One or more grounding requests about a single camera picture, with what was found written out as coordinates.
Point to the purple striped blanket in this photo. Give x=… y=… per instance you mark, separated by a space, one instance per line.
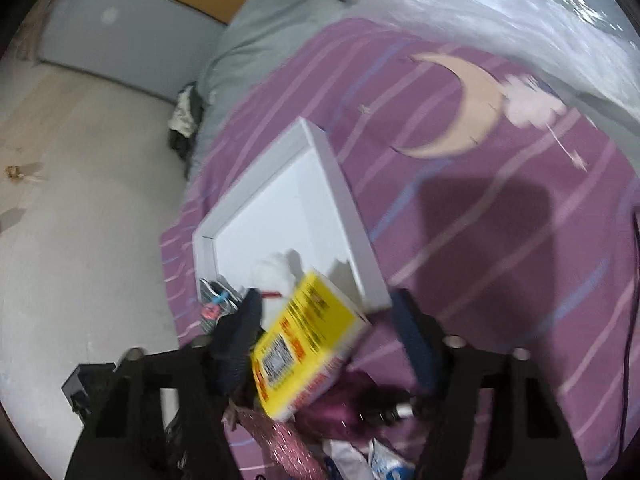
x=500 y=240

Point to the white shallow cardboard box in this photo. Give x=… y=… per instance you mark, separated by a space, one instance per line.
x=280 y=200

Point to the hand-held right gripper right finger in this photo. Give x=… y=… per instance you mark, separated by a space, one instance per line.
x=416 y=342

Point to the grey plaid cloth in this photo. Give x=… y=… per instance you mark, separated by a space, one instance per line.
x=215 y=305

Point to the blue printed packet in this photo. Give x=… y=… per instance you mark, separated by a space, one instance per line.
x=387 y=462

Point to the grey padded headboard panel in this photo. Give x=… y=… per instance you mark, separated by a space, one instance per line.
x=125 y=45

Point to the clear plastic sheet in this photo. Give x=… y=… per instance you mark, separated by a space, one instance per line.
x=525 y=25

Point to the dark clothes pile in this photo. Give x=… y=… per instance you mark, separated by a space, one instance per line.
x=182 y=115

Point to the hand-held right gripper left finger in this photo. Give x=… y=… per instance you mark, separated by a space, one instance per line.
x=240 y=332

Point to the purple spray bottle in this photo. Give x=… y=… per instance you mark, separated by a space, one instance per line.
x=345 y=457

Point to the grey bedsheet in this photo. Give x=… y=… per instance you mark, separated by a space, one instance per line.
x=260 y=35

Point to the white fluffy toy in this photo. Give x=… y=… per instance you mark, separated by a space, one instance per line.
x=275 y=272

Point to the magenta bottle with black cap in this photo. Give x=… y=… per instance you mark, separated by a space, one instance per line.
x=340 y=405

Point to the pink glitter cloth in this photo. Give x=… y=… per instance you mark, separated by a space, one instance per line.
x=285 y=445

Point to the yellow printed packet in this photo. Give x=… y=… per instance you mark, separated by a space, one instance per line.
x=305 y=340

